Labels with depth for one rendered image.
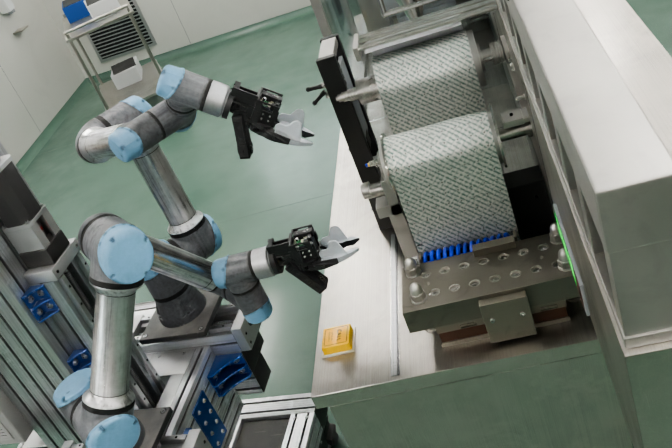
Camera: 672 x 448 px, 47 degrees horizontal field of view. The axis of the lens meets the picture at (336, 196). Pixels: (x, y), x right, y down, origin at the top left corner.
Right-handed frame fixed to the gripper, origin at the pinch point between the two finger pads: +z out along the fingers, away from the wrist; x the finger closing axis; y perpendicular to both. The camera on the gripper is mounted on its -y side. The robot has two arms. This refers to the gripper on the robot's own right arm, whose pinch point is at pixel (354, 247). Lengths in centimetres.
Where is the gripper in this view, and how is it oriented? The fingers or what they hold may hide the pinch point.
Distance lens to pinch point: 183.4
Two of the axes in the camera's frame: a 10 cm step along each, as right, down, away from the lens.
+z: 9.4, -2.5, -2.2
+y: -3.3, -8.1, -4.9
